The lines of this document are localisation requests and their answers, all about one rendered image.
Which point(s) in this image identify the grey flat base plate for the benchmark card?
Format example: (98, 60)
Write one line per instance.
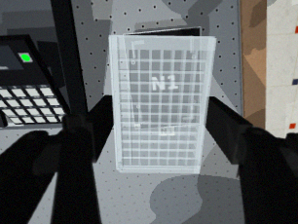
(214, 195)

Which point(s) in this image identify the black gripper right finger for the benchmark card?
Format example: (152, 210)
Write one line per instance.
(268, 165)

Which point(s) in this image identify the black rectangular plate nest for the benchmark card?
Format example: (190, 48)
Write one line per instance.
(189, 31)

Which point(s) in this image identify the white rectangular well plate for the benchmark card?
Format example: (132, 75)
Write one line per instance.
(160, 92)

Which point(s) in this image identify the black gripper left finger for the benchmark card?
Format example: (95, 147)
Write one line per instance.
(75, 201)

